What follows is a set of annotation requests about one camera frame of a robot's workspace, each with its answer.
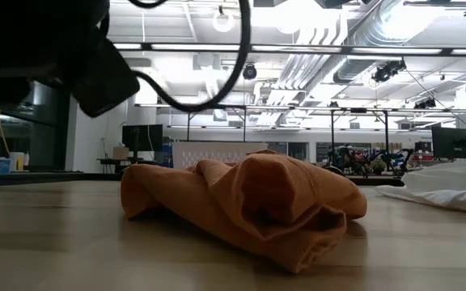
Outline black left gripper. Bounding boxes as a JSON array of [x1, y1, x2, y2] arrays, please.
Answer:
[[69, 23, 142, 119]]

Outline orange cloth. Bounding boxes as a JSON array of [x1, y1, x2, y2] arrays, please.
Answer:
[[120, 149, 368, 275]]

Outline black computer monitor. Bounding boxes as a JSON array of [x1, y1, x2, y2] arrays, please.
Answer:
[[121, 124, 164, 165], [430, 125, 466, 167]]

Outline white round ceiling lamp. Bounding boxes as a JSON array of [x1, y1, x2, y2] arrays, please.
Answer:
[[211, 6, 235, 34]]

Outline white plastic basket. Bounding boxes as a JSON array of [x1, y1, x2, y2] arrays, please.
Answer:
[[172, 141, 269, 171]]

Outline small black ceiling spotlight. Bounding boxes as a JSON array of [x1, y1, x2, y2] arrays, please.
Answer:
[[242, 63, 259, 81], [413, 98, 437, 110]]

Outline black background robot arms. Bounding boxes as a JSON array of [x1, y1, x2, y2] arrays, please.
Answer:
[[324, 145, 426, 177]]

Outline large black ceiling spotlight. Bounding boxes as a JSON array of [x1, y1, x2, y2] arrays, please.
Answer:
[[371, 59, 407, 84]]

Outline small background potted plant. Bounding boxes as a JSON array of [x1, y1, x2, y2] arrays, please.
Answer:
[[369, 158, 388, 175]]

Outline white cloth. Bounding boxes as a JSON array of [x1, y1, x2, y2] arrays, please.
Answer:
[[374, 161, 466, 218]]

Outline black aluminium table frame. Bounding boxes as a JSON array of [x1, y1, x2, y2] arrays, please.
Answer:
[[0, 171, 405, 187]]

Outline black metal workstation frame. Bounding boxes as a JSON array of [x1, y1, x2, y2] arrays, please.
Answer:
[[328, 107, 391, 162], [184, 103, 248, 143]]

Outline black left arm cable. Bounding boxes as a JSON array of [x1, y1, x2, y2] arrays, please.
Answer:
[[126, 0, 252, 114]]

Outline silver ventilation duct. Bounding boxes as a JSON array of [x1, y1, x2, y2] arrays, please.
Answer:
[[332, 0, 440, 85]]

